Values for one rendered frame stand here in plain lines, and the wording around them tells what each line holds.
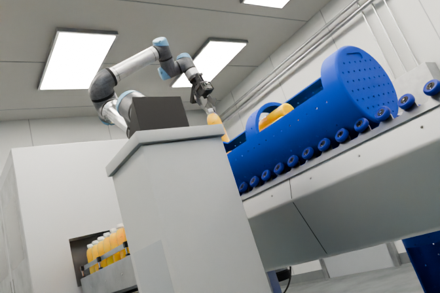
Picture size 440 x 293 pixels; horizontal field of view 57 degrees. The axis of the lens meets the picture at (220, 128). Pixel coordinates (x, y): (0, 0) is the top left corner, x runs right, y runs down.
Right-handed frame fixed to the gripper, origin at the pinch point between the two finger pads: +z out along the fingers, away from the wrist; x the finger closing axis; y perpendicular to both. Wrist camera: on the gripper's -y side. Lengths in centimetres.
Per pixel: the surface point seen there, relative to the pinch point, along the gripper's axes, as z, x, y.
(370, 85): 48, -18, 83
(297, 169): 57, -28, 50
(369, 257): 131, 321, -191
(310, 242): 80, -28, 38
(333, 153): 60, -30, 66
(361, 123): 58, -30, 79
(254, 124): 34, -27, 43
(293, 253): 80, -27, 28
